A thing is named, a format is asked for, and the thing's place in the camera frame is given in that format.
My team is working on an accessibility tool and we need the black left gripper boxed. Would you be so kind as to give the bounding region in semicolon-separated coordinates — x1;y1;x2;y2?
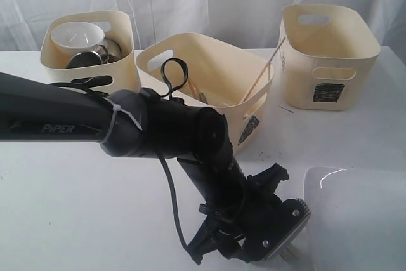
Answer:
176;150;283;267

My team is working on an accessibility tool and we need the white square plate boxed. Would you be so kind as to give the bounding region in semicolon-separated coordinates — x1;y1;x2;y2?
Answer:
304;166;405;270

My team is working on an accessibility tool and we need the stainless steel spoon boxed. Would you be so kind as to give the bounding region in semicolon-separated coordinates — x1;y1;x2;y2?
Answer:
199;92;209;104

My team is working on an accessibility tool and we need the wooden chopstick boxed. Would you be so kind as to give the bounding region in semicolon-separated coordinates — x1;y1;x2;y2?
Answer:
188;79;199;100
240;37;286;103

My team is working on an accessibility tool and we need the cream bin with triangle mark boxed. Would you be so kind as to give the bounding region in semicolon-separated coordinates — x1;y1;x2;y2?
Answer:
135;33;274;152

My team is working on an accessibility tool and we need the white plastic bowl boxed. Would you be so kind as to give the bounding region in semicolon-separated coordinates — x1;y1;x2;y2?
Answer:
51;22;105;56

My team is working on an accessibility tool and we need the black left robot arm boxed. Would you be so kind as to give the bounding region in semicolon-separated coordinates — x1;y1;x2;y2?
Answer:
1;74;288;263

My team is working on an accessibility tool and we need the small metal pin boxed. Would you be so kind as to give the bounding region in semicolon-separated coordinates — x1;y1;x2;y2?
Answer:
279;105;294;114

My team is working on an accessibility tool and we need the cream bin with circle mark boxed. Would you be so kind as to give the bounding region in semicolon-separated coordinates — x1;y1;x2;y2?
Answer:
40;11;141;93

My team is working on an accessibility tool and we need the cream bin with square mark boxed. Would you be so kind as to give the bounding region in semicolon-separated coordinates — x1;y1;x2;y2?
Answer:
279;4;381;110

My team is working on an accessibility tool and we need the black camera cable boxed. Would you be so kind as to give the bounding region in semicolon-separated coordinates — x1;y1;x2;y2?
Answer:
157;57;191;248

